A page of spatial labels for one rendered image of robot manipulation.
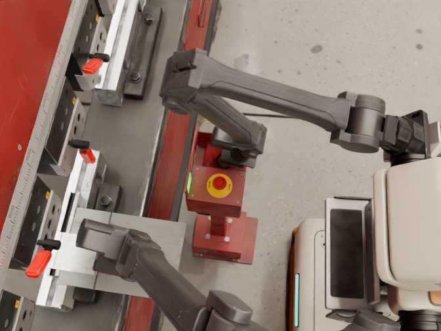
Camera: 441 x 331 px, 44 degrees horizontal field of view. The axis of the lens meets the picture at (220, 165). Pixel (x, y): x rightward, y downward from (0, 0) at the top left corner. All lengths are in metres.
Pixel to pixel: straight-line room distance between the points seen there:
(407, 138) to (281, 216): 1.25
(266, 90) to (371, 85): 1.66
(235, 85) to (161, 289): 0.40
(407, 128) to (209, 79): 0.42
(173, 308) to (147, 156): 0.75
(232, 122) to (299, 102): 0.24
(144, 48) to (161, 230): 0.57
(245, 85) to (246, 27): 1.73
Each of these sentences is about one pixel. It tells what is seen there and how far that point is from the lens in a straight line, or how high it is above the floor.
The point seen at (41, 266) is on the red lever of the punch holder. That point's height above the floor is 1.30.
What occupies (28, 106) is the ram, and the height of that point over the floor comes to 1.45.
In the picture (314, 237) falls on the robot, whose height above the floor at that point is 0.28.
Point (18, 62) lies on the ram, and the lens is 0.89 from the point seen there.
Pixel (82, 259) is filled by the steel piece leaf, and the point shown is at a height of 1.00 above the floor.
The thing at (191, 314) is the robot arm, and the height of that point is 1.50.
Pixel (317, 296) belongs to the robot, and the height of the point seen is 0.28.
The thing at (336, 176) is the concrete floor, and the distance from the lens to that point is 2.43.
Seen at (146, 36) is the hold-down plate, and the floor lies 0.90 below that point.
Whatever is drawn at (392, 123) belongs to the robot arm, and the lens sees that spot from 1.14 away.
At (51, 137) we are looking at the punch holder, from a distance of 1.04.
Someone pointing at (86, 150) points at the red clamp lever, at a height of 1.22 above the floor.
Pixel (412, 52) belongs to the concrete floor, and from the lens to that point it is 2.82.
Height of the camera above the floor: 2.23
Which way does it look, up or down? 69 degrees down
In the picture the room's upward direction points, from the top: straight up
